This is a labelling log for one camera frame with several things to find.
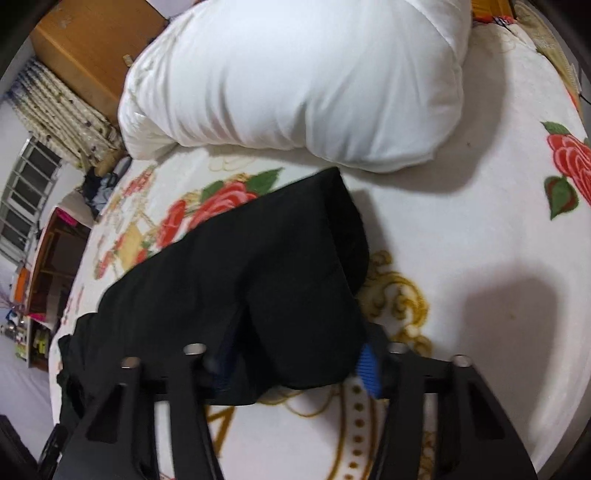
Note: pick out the pile of dark clothes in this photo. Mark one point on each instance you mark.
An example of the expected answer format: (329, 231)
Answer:
(99, 189)

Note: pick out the wooden desk shelf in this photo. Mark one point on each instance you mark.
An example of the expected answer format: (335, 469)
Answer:
(53, 258)

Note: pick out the black garment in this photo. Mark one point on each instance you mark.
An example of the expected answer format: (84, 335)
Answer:
(240, 258)

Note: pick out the spotted beige curtain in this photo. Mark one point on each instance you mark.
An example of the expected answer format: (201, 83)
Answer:
(60, 115)

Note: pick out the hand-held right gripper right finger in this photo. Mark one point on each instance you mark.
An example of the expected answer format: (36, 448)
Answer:
(368, 369)

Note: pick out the wooden headboard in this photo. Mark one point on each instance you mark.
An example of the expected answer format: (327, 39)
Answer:
(87, 46)

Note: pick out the beige patterned cloth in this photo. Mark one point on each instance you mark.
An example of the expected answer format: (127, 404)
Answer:
(549, 41)

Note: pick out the barred window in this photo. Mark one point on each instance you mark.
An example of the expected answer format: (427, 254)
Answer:
(27, 194)

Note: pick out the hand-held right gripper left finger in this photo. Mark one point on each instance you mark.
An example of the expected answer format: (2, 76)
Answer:
(225, 374)

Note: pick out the floral bed blanket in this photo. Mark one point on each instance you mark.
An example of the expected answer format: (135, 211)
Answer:
(461, 230)

